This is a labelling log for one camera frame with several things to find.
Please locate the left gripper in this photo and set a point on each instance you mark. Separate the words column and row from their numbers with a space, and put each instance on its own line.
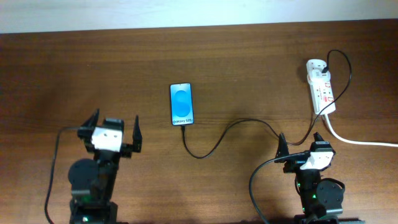
column 86, row 128

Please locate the blue screen smartphone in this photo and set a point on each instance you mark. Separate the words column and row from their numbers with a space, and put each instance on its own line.
column 181, row 104

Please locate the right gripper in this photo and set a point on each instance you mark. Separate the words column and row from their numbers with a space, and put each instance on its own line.
column 295, row 163

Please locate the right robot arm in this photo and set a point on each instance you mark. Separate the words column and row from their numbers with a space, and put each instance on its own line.
column 321, row 199

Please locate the white power strip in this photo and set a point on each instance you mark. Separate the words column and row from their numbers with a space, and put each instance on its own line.
column 320, row 87

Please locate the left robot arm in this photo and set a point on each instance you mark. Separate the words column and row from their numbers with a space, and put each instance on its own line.
column 92, row 180

